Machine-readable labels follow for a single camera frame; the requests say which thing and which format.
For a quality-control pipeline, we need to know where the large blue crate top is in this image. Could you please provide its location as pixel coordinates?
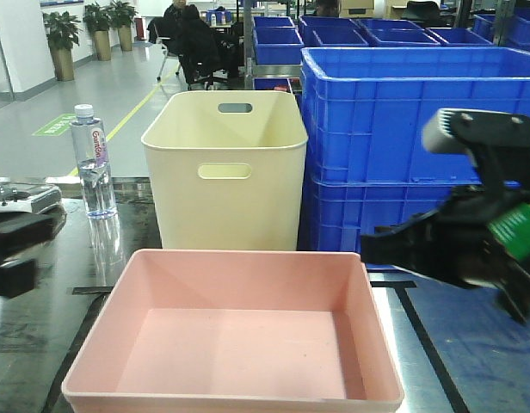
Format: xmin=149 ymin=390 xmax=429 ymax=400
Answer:
xmin=301 ymin=46 xmax=530 ymax=184

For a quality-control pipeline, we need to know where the potted plant right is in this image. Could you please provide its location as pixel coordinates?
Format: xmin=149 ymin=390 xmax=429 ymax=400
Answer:
xmin=108 ymin=0 xmax=137 ymax=52

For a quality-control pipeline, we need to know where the pink plastic bin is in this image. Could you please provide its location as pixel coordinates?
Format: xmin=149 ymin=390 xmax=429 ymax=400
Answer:
xmin=61 ymin=249 xmax=404 ymax=412

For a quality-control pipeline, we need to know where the blue crate back right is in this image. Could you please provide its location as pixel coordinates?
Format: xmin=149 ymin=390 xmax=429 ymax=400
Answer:
xmin=357 ymin=19 xmax=493 ymax=47

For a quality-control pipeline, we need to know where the grey remote controller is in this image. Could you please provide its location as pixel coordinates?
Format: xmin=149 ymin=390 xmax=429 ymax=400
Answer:
xmin=0 ymin=181 xmax=62 ymax=214

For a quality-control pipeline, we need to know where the clear water bottle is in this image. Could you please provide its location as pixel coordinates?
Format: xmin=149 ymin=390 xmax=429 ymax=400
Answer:
xmin=70 ymin=103 xmax=117 ymax=219

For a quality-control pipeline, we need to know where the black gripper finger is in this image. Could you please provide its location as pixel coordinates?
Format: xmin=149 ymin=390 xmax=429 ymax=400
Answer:
xmin=0 ymin=212 xmax=54 ymax=298

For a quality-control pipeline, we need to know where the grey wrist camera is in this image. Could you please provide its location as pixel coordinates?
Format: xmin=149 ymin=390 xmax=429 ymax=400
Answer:
xmin=422 ymin=108 xmax=465 ymax=154

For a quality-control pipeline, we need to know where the large blue crate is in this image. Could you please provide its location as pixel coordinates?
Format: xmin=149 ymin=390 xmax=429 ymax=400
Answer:
xmin=301 ymin=46 xmax=530 ymax=184
xmin=299 ymin=173 xmax=484 ymax=253

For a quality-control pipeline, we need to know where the potted plant left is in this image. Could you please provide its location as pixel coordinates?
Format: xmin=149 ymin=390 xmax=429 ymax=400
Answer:
xmin=42 ymin=11 xmax=81 ymax=81

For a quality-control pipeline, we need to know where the cream plastic basket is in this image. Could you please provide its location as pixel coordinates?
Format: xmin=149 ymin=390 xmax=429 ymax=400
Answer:
xmin=141 ymin=90 xmax=308 ymax=250

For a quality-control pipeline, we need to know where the person in black seated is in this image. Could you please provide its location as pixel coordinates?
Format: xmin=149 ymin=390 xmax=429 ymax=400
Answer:
xmin=147 ymin=1 xmax=240 ymax=86

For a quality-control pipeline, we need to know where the blue crate back middle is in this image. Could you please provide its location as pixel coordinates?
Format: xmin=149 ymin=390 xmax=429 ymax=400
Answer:
xmin=298 ymin=15 xmax=369 ymax=47

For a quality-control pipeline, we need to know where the large blue crate bottom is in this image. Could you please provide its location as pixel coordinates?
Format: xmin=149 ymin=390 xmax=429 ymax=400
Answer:
xmin=299 ymin=173 xmax=484 ymax=253

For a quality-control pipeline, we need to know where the potted plant middle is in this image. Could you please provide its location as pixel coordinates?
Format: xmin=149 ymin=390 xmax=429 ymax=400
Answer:
xmin=83 ymin=2 xmax=111 ymax=61

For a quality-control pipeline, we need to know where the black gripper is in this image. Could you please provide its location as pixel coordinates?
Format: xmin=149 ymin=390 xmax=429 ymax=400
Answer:
xmin=360 ymin=110 xmax=530 ymax=324

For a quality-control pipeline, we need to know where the potted plant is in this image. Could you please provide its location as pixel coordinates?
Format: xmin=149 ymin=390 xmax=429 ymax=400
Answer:
xmin=83 ymin=2 xmax=111 ymax=61
xmin=42 ymin=11 xmax=81 ymax=81
xmin=108 ymin=0 xmax=137 ymax=52

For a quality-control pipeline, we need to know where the blue crate back left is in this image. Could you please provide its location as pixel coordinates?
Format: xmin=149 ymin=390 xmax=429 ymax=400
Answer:
xmin=253 ymin=16 xmax=304 ymax=65

